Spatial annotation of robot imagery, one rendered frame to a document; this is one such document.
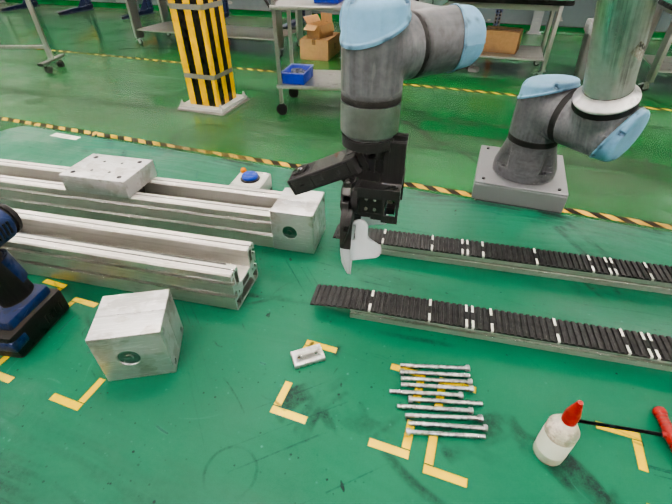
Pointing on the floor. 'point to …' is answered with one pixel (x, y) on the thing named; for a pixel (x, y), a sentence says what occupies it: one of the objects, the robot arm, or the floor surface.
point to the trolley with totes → (305, 79)
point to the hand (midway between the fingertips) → (350, 250)
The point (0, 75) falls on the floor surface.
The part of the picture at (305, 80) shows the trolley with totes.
